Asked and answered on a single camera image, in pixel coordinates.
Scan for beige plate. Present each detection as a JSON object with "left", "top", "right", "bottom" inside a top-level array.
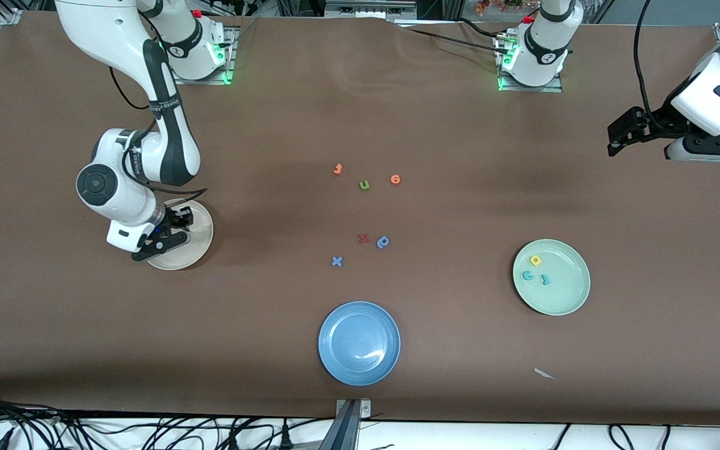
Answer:
[{"left": 146, "top": 199, "right": 214, "bottom": 271}]

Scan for light green plate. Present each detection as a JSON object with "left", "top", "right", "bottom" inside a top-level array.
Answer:
[{"left": 512, "top": 239, "right": 591, "bottom": 316}]

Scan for orange artificial flowers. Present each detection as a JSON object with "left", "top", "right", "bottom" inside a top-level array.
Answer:
[{"left": 476, "top": 0, "right": 539, "bottom": 14}]

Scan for blue plate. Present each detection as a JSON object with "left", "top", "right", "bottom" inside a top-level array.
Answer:
[{"left": 318, "top": 301, "right": 401, "bottom": 386}]

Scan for brown table cover sheet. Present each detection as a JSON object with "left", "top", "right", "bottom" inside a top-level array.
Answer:
[{"left": 0, "top": 11, "right": 720, "bottom": 427}]

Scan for grey metal box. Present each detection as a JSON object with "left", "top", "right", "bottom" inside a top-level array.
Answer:
[{"left": 326, "top": 0, "right": 417, "bottom": 19}]

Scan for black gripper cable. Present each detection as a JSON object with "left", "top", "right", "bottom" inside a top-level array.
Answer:
[
  {"left": 634, "top": 0, "right": 654, "bottom": 116},
  {"left": 109, "top": 66, "right": 209, "bottom": 202}
]

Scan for black cable on table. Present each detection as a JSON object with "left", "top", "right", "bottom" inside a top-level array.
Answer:
[
  {"left": 457, "top": 17, "right": 523, "bottom": 39},
  {"left": 397, "top": 24, "right": 508, "bottom": 57}
]

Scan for metal camera post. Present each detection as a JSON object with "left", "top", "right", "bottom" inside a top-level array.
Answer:
[{"left": 318, "top": 398, "right": 373, "bottom": 450}]

